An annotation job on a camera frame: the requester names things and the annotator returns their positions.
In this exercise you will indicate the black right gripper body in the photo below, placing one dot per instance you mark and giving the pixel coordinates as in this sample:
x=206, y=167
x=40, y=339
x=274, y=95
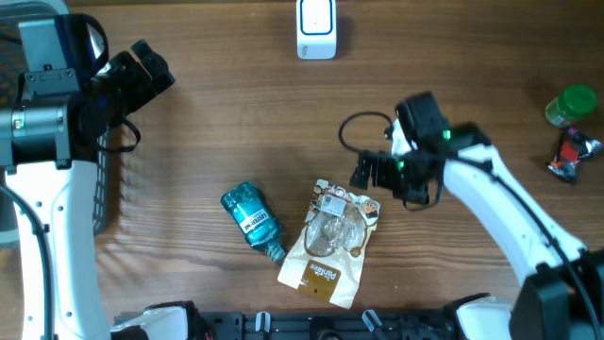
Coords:
x=398, y=171

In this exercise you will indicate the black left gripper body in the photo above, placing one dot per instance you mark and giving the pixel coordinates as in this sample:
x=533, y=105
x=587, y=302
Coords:
x=125, y=86

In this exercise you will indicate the beige cookie pouch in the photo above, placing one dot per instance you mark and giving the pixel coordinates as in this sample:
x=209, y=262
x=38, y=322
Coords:
x=327, y=259

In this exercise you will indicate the black hex wrench set pack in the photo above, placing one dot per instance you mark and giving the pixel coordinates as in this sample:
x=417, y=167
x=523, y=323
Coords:
x=572, y=148

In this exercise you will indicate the teal Listerine mouthwash bottle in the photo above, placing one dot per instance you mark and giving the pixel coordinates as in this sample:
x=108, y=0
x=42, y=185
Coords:
x=260, y=228

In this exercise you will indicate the green lid jar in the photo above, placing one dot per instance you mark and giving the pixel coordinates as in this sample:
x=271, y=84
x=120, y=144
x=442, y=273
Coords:
x=573, y=104

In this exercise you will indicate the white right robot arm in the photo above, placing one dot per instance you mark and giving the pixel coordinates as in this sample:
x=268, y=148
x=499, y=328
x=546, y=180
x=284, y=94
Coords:
x=561, y=279

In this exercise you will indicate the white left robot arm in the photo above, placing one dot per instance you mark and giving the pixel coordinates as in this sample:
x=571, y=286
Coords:
x=50, y=151

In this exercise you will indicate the white barcode scanner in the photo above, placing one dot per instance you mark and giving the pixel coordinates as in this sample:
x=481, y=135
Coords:
x=316, y=29

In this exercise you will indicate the grey plastic shopping basket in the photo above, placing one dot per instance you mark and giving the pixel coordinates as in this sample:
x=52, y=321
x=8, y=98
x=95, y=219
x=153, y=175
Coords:
x=14, y=12

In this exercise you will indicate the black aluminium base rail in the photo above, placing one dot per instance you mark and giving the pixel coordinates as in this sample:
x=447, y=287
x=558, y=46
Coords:
x=403, y=325

